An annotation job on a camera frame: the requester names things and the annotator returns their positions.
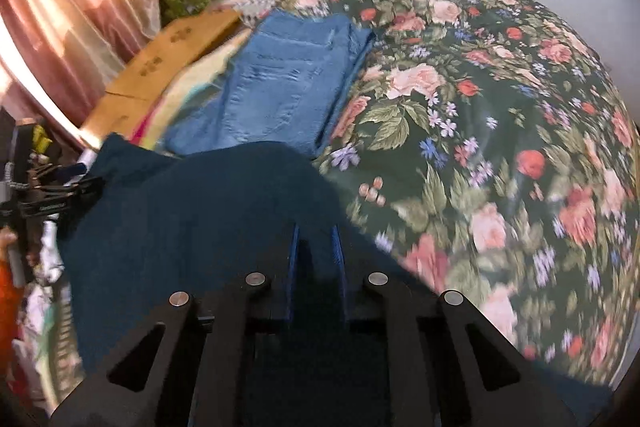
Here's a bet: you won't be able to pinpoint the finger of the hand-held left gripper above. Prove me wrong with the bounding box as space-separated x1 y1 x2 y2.
17 176 107 217

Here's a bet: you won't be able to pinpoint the floral blanket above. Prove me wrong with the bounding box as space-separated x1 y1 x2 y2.
290 0 640 389

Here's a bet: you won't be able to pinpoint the heap of mixed laundry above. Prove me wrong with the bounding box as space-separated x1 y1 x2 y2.
10 217 88 410

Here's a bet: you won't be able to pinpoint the colourful printed bed sheet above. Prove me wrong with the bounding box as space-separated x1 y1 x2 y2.
131 29 253 150

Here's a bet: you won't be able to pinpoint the dark teal pants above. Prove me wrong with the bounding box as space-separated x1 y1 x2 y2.
57 132 616 427

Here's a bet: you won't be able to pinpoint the cardboard sheet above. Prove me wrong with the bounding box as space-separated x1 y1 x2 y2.
79 91 153 144

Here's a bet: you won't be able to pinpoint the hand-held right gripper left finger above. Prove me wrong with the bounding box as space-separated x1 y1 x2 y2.
50 223 301 427

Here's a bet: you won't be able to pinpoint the wooden lap desk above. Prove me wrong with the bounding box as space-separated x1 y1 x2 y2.
106 9 244 100

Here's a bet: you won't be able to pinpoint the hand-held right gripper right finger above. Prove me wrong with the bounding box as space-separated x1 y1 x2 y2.
330 225 577 427

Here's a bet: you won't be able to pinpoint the blue jeans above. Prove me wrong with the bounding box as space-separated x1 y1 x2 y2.
164 13 377 158

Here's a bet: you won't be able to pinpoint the pink striped curtain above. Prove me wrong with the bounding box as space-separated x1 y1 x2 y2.
0 0 162 145

